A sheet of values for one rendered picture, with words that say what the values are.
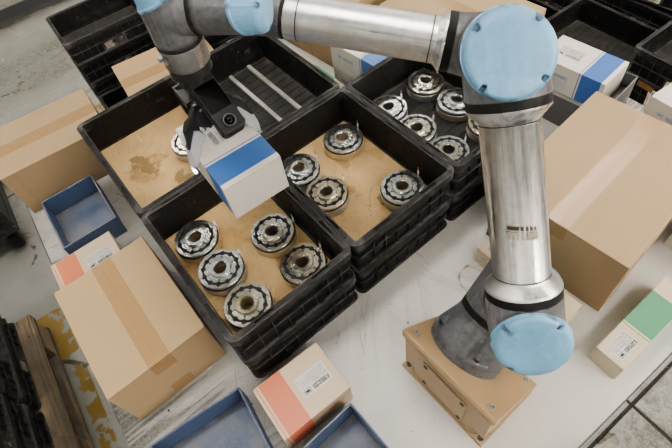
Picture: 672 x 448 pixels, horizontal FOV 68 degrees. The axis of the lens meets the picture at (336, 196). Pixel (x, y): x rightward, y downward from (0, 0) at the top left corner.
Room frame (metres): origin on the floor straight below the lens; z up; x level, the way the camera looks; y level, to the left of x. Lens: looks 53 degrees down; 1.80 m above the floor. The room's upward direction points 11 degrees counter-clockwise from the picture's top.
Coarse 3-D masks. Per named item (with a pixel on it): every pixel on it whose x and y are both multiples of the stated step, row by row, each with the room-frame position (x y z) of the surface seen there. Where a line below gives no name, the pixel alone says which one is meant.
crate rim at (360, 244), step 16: (352, 96) 0.97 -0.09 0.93; (304, 112) 0.95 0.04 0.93; (368, 112) 0.91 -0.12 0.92; (400, 128) 0.83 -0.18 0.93; (416, 144) 0.77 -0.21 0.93; (448, 176) 0.66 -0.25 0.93; (304, 192) 0.69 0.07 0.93; (432, 192) 0.64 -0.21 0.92; (320, 208) 0.64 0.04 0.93; (400, 208) 0.60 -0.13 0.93; (336, 224) 0.59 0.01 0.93; (384, 224) 0.57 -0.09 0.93; (352, 240) 0.55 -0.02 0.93; (368, 240) 0.54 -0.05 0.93
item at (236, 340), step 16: (176, 192) 0.76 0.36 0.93; (288, 192) 0.70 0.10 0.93; (160, 208) 0.73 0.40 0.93; (304, 208) 0.65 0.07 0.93; (144, 224) 0.69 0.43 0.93; (320, 224) 0.60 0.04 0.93; (160, 240) 0.65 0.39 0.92; (336, 240) 0.55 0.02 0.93; (336, 256) 0.52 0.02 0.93; (192, 288) 0.51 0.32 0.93; (304, 288) 0.46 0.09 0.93; (208, 304) 0.46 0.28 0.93; (288, 304) 0.44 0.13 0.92; (256, 320) 0.41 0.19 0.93; (272, 320) 0.42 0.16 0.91; (224, 336) 0.39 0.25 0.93; (240, 336) 0.39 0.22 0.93
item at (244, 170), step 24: (216, 144) 0.68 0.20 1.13; (240, 144) 0.67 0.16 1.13; (264, 144) 0.66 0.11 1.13; (216, 168) 0.62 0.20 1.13; (240, 168) 0.61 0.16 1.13; (264, 168) 0.61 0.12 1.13; (216, 192) 0.64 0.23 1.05; (240, 192) 0.58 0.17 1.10; (264, 192) 0.60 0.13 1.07; (240, 216) 0.57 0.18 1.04
